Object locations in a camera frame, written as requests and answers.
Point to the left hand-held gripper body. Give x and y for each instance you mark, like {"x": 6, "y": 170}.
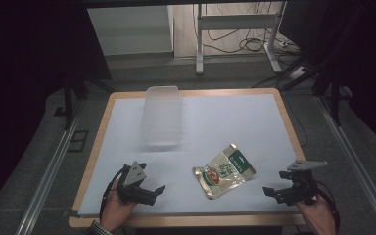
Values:
{"x": 133, "y": 178}

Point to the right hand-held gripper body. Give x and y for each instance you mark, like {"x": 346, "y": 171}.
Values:
{"x": 302, "y": 189}

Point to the beige and green food packet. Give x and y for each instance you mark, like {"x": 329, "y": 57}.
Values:
{"x": 223, "y": 171}

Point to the clear plastic container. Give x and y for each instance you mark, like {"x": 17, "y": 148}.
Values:
{"x": 161, "y": 116}

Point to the person's right hand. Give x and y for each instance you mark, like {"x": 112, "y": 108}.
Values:
{"x": 319, "y": 217}

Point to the person's left hand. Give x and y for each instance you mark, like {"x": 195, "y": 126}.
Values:
{"x": 115, "y": 210}

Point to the person's checked sleeve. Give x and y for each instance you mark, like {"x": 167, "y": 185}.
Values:
{"x": 98, "y": 229}

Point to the white table mat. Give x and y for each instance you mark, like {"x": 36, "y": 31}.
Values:
{"x": 241, "y": 124}

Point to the black metal stand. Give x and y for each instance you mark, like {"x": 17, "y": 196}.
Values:
{"x": 335, "y": 101}
{"x": 68, "y": 104}

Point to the white power strip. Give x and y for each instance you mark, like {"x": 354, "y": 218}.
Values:
{"x": 297, "y": 72}

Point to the grey panel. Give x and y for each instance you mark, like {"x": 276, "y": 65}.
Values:
{"x": 130, "y": 29}

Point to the dark curtain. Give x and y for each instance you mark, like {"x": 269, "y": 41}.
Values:
{"x": 365, "y": 58}
{"x": 23, "y": 65}

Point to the aluminium rail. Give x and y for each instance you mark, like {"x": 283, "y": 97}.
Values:
{"x": 355, "y": 156}
{"x": 45, "y": 178}

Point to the black floor frame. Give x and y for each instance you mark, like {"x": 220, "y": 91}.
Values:
{"x": 78, "y": 141}

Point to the white metal desk frame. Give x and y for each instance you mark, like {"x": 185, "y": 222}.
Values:
{"x": 238, "y": 22}

